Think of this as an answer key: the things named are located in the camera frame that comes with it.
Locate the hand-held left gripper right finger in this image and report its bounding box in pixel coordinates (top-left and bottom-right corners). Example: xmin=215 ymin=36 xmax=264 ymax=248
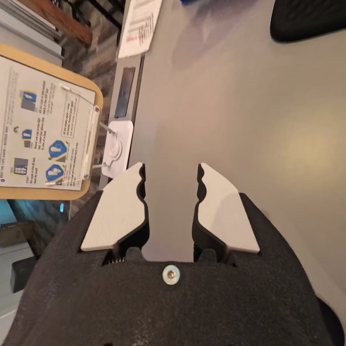
xmin=192 ymin=162 xmax=261 ymax=262

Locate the brown wooden post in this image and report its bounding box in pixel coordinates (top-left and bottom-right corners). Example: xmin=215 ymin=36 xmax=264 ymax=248
xmin=16 ymin=0 xmax=94 ymax=46

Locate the brown cardboard box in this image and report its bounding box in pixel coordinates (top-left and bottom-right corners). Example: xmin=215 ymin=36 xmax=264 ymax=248
xmin=0 ymin=222 xmax=41 ymax=246

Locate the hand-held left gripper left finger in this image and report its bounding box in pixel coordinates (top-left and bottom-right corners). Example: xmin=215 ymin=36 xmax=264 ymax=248
xmin=80 ymin=162 xmax=150 ymax=252

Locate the black rectangular table inlay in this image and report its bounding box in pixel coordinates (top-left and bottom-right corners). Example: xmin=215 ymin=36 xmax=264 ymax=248
xmin=114 ymin=67 xmax=136 ymax=118

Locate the dark box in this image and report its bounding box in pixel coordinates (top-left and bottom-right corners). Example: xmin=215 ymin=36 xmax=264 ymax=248
xmin=11 ymin=255 xmax=37 ymax=294

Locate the laminated paper sheet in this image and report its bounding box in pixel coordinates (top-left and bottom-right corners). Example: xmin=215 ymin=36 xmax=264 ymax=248
xmin=117 ymin=0 xmax=163 ymax=59

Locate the wooden instruction clipboard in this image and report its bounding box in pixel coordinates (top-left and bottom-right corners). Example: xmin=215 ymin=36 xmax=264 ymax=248
xmin=0 ymin=44 xmax=104 ymax=201

